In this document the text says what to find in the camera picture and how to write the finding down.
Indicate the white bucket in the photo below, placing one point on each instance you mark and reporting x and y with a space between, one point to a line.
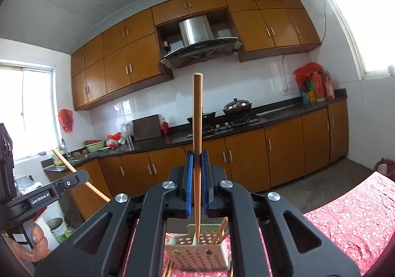
57 227

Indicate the person's left hand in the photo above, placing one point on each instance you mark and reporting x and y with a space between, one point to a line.
40 243

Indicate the metal faucet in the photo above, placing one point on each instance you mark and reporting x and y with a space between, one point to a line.
64 147

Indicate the red floral tablecloth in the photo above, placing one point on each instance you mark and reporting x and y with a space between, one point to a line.
339 221

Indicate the wooden upper wall cabinets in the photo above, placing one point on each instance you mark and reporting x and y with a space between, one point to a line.
139 58

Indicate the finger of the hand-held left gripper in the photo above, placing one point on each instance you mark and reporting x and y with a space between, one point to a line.
72 182

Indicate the black wok with lid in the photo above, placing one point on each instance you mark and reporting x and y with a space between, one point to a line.
237 108

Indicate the dark wooden cutting board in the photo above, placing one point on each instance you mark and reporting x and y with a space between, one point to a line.
147 127

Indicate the black kitchen countertop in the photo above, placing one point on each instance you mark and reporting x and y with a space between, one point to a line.
277 113

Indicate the large red bottles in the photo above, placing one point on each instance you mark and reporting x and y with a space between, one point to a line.
324 87

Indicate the blue and yellow box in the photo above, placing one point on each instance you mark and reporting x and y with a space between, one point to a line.
308 97

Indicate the window beside red bottles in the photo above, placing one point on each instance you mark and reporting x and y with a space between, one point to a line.
364 11

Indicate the red and white plastic bag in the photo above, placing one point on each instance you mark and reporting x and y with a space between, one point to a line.
114 139

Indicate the white wall socket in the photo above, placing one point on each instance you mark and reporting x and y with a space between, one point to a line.
287 91

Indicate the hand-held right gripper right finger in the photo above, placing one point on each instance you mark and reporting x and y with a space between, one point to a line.
205 184

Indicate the metal sink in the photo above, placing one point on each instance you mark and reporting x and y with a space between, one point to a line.
61 167

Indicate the green perforated utensil holder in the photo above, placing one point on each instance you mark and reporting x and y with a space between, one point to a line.
197 255

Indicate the wooden lower kitchen cabinets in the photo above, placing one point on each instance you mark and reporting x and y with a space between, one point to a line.
284 153

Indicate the small red bottle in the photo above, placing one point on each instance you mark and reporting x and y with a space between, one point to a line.
165 127

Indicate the black gas stove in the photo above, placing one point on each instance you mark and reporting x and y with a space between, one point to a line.
234 126

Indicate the red plastic bag over bottles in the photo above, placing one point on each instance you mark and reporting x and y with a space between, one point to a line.
308 72

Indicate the steel range hood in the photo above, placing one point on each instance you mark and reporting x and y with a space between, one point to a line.
194 30

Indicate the window beside sink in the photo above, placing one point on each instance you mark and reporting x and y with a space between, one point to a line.
34 110

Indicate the clear plastic bag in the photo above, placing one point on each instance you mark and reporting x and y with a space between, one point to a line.
127 132

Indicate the hanging red plastic bag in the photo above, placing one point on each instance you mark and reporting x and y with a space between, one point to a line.
66 119

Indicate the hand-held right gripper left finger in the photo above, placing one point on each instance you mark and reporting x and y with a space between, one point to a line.
189 184

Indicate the dark woven sack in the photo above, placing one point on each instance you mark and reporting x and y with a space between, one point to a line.
72 212

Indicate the green basin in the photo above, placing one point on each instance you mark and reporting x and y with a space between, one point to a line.
95 146

